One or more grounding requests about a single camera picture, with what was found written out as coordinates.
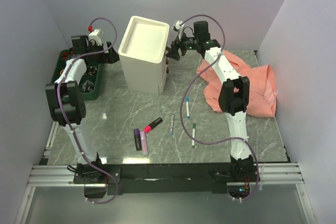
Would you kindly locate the purple black highlighter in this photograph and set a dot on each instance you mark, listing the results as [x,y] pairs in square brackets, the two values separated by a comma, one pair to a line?
[137,139]

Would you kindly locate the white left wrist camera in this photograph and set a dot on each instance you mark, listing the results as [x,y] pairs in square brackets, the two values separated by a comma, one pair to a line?
[95,36]

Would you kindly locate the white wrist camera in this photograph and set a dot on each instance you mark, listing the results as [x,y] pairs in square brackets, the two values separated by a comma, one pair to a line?
[95,36]
[178,26]

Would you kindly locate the white three-drawer organizer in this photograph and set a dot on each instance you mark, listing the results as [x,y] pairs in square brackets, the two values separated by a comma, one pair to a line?
[142,55]

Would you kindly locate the pink cloth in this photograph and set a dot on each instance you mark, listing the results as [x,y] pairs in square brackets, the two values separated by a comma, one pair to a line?
[262,93]

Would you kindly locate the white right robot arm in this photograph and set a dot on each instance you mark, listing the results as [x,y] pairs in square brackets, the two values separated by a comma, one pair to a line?
[233,97]

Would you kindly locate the thin blue pen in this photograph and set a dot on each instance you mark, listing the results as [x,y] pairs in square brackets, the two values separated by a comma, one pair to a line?
[172,125]

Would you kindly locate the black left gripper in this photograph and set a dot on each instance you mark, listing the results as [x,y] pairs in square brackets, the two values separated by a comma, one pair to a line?
[111,57]

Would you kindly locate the light pink highlighter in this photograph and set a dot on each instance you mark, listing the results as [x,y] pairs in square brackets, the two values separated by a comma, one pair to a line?
[144,143]

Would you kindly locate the pink black highlighter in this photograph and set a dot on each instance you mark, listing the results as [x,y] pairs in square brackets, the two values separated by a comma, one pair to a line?
[153,124]

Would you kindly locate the green compartment tray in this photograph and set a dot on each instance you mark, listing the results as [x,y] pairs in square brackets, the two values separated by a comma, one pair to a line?
[90,81]

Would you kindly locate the green cap white marker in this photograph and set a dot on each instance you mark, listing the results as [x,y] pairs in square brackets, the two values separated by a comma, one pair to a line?
[193,135]

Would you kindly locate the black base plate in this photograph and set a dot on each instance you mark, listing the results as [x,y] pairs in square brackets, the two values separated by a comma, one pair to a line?
[122,179]

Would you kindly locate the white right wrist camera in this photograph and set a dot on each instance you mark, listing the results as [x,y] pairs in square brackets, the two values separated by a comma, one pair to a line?
[178,26]

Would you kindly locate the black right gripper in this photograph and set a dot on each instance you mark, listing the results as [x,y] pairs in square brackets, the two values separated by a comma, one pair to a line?
[174,47]

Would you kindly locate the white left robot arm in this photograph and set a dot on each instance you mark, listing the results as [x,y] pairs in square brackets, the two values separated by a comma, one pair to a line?
[78,71]

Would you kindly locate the blue cap white marker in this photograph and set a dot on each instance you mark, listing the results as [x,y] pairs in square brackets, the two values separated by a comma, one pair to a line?
[187,107]

